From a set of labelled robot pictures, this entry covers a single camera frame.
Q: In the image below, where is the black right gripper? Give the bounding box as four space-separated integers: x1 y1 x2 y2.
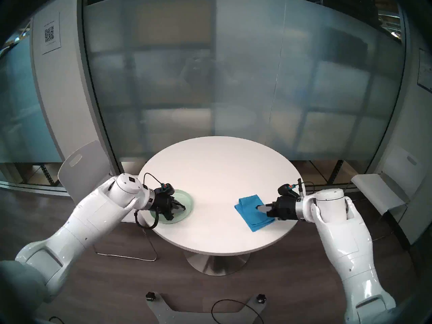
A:
256 196 298 221

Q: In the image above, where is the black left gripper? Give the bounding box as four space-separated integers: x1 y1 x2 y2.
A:
154 192 188 221

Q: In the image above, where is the blue microfibre napkin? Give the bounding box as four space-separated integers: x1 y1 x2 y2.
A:
235 194 275 232

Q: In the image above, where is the pale green plate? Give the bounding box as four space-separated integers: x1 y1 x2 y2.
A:
150 189 195 224

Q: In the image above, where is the metal shelving rack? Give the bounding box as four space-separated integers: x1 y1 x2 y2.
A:
0 163 61 187
290 160 368 186

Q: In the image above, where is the white chair with metal legs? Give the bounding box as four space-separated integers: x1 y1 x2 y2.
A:
57 140 157 261
351 145 427 246

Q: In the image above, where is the white QR code sign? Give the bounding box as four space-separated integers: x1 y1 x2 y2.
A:
41 12 61 55

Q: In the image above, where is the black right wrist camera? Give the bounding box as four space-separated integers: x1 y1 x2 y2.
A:
277 183 299 198

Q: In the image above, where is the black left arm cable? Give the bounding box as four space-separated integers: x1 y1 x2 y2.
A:
134 172 166 229

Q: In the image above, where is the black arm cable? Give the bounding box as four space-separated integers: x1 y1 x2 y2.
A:
134 172 166 229
295 179 316 195

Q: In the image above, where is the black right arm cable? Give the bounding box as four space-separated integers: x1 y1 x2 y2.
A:
295 179 316 195

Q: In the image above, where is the metal table pedestal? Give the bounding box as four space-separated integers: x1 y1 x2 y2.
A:
183 251 251 276

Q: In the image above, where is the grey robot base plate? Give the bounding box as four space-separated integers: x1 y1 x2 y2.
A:
146 293 267 324

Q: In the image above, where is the black floor cable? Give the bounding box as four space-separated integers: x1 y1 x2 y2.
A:
212 300 262 324

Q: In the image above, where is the white wall poster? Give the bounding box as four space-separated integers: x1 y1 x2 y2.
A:
417 48 432 91

